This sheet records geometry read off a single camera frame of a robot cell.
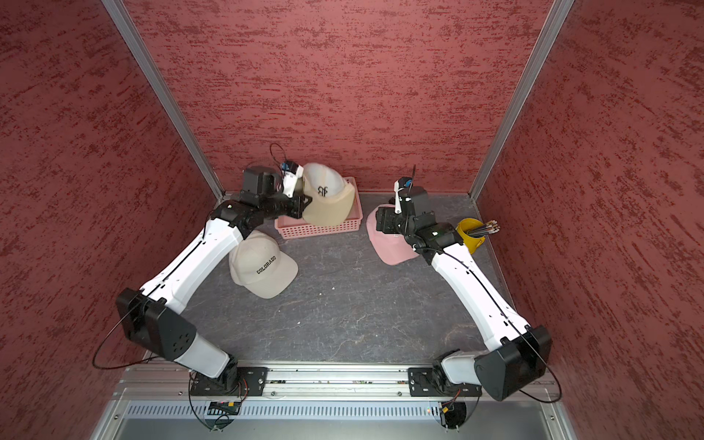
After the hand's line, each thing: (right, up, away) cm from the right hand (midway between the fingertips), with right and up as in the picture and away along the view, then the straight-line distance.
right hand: (386, 219), depth 77 cm
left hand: (-23, +5, +2) cm, 24 cm away
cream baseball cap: (-41, -15, +10) cm, 45 cm away
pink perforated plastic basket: (-34, -4, +23) cm, 42 cm away
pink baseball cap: (+4, -12, +26) cm, 29 cm away
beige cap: (-17, +8, +8) cm, 20 cm away
